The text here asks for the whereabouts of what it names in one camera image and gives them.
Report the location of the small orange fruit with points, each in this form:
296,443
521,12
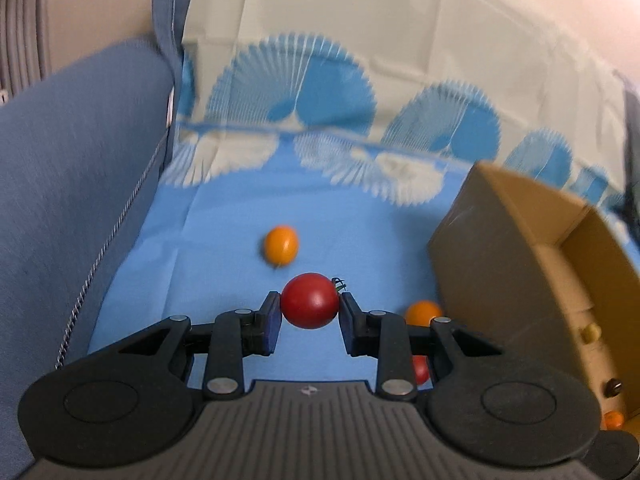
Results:
282,245
423,312
613,420

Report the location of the blue white printed cloth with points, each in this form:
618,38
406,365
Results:
350,60

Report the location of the red cherry tomato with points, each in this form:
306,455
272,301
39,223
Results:
421,370
309,301

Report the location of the brown cardboard box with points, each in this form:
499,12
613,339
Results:
490,240

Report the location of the grey ribbed curtain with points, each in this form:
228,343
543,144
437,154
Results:
20,20

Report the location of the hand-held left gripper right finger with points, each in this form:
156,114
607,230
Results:
348,322

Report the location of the small yellow green fruit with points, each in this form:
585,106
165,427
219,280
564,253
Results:
592,333

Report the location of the blue fabric sofa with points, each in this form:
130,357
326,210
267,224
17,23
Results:
65,170

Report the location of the dark brown round fruit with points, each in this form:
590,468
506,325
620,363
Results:
614,387

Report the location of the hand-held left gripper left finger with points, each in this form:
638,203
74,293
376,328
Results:
272,322

